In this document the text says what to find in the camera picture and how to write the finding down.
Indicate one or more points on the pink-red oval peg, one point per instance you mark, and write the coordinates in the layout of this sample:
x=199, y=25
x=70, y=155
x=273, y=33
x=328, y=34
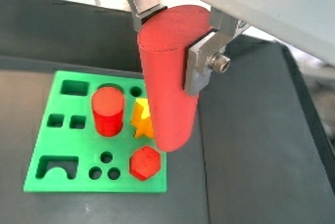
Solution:
x=164, y=39

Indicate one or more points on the red round cylinder peg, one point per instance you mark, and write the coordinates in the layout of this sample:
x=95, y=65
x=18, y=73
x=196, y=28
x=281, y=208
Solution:
x=108, y=107

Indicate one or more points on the yellow star-shaped peg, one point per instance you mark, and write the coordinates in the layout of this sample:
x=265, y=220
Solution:
x=141, y=120

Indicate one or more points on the green shape-sorter block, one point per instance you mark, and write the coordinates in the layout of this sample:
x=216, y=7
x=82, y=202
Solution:
x=74, y=159

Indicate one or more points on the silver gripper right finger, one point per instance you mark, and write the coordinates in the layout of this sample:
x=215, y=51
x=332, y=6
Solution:
x=206, y=54

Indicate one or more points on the red hexagonal peg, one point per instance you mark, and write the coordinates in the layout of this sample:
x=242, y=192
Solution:
x=145, y=163

